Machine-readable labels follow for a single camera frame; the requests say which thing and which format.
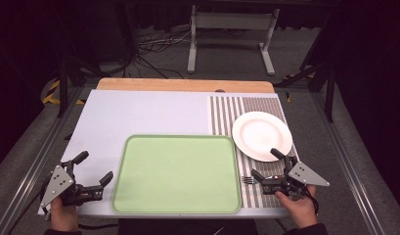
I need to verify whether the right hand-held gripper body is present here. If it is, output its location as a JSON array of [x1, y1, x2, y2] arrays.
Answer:
[[261, 155, 331, 201]]

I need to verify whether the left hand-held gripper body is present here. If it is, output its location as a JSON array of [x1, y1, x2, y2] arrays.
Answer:
[[40, 160, 105, 210]]

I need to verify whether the silver fork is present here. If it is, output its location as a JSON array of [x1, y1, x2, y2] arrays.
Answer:
[[241, 175, 287, 186]]

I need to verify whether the person's left hand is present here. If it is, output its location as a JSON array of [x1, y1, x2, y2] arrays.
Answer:
[[50, 196, 80, 233]]

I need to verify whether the person's right hand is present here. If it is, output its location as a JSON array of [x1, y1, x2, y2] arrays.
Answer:
[[274, 184, 320, 230]]

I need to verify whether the white round plate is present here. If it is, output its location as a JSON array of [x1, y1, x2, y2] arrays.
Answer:
[[231, 111, 293, 164]]

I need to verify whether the striped placemat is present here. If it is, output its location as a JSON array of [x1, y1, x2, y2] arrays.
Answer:
[[208, 94, 300, 210]]

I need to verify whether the yellow black hazard tape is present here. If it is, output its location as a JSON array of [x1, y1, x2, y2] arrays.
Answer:
[[40, 78, 87, 106]]

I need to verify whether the green tray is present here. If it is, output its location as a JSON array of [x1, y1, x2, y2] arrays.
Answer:
[[111, 133, 244, 215]]

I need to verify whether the black stand leg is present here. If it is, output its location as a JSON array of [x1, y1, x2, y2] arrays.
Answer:
[[57, 55, 101, 119], [274, 62, 336, 124]]

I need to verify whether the white table mat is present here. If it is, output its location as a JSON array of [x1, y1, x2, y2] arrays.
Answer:
[[37, 89, 290, 220]]

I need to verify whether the grey metal stand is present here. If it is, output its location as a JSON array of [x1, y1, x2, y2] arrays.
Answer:
[[186, 4, 281, 77]]

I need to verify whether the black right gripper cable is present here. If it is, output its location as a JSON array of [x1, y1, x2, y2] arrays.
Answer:
[[304, 190, 321, 217]]

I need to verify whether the aluminium frame rail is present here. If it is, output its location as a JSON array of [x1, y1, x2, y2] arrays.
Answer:
[[309, 91, 400, 235], [0, 87, 88, 235]]

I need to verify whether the bundle of floor cables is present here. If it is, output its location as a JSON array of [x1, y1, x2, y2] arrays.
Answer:
[[130, 27, 193, 80]]

